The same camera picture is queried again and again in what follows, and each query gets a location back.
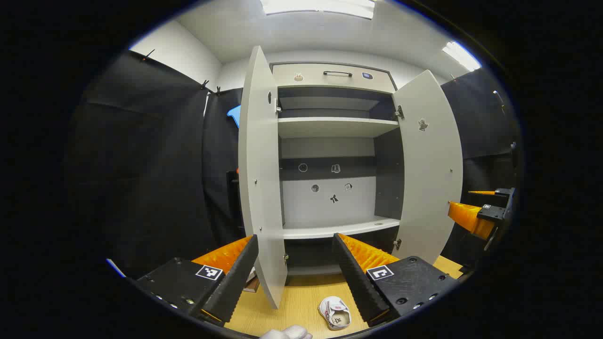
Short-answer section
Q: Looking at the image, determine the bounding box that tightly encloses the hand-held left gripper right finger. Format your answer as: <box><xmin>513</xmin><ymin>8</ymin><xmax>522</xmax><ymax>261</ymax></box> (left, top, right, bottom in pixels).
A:
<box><xmin>331</xmin><ymin>233</ymin><xmax>460</xmax><ymax>328</ymax></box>

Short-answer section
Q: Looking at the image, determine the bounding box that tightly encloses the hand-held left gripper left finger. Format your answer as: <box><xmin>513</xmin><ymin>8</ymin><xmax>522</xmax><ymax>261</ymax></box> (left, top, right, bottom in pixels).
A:
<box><xmin>127</xmin><ymin>234</ymin><xmax>260</xmax><ymax>328</ymax></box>

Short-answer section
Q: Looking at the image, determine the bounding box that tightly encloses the white shoe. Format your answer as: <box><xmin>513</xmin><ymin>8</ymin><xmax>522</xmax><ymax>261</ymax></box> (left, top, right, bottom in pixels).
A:
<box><xmin>318</xmin><ymin>296</ymin><xmax>352</xmax><ymax>331</ymax></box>

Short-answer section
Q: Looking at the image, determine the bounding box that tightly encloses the grey cabinet door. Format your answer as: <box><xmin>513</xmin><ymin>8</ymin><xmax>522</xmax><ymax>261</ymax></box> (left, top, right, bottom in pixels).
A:
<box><xmin>392</xmin><ymin>70</ymin><xmax>464</xmax><ymax>265</ymax></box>
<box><xmin>238</xmin><ymin>46</ymin><xmax>288</xmax><ymax>310</ymax></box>

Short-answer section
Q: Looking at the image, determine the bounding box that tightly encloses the grey shoe cabinet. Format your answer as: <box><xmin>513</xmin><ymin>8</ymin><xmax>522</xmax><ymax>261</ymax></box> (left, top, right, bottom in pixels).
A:
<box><xmin>269</xmin><ymin>61</ymin><xmax>406</xmax><ymax>276</ymax></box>

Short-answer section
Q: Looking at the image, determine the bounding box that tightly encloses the grey cabinet drawer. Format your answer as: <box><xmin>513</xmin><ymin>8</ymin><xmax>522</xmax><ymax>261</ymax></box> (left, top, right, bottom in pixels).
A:
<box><xmin>272</xmin><ymin>63</ymin><xmax>396</xmax><ymax>93</ymax></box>

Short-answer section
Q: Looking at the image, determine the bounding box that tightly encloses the ceiling light panel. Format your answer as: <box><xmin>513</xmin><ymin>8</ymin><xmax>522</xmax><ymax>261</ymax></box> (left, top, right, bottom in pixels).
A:
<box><xmin>260</xmin><ymin>0</ymin><xmax>376</xmax><ymax>20</ymax></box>
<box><xmin>442</xmin><ymin>41</ymin><xmax>482</xmax><ymax>72</ymax></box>

